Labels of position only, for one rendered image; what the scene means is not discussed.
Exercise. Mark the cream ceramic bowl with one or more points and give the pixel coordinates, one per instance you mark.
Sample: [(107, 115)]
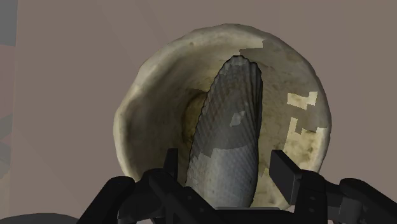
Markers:
[(161, 118)]

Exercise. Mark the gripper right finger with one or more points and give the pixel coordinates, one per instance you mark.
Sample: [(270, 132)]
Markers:
[(310, 189)]

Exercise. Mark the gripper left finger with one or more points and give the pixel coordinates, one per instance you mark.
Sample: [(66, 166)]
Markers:
[(161, 192)]

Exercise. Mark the grey ribbed oblong object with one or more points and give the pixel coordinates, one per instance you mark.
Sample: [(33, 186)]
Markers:
[(226, 139)]

